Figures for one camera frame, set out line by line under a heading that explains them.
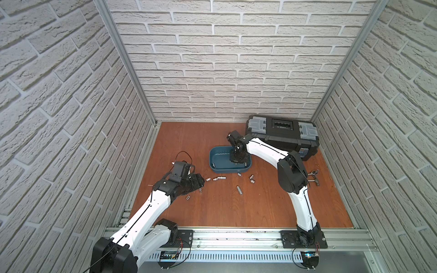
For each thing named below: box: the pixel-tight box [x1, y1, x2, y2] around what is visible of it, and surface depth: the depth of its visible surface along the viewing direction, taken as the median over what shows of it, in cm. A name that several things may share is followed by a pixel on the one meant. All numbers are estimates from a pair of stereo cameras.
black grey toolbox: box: [245, 114, 320, 161], surface depth 94 cm
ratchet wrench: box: [307, 170, 320, 186], surface depth 96 cm
